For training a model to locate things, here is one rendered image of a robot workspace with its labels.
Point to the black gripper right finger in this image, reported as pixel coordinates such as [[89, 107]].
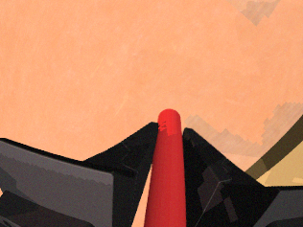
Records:
[[220, 194]]

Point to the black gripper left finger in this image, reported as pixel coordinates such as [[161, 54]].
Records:
[[104, 189]]

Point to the red peg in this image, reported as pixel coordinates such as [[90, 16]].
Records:
[[166, 206]]

